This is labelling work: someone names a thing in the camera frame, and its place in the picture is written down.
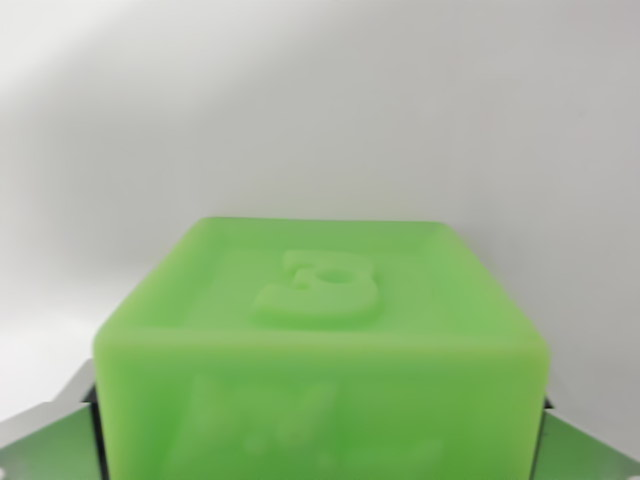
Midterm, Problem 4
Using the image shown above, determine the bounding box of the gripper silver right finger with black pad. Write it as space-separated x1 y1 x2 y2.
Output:
532 397 640 480

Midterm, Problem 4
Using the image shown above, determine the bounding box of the green letter cube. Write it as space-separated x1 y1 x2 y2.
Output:
92 215 548 480

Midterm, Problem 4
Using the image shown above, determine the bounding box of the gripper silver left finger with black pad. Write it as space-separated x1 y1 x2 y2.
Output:
0 358 107 480

